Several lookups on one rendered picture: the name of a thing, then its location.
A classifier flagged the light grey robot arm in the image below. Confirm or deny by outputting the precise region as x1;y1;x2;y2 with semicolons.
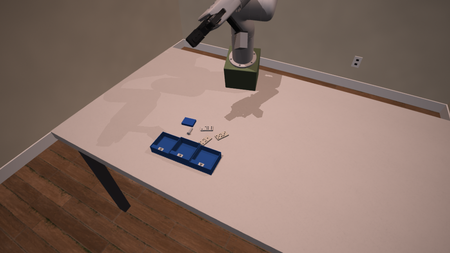
226;0;278;68

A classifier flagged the blue rack of bins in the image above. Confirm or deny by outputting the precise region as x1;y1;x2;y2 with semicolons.
150;132;221;175

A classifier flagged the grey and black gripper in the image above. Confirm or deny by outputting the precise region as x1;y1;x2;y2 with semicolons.
186;0;242;48

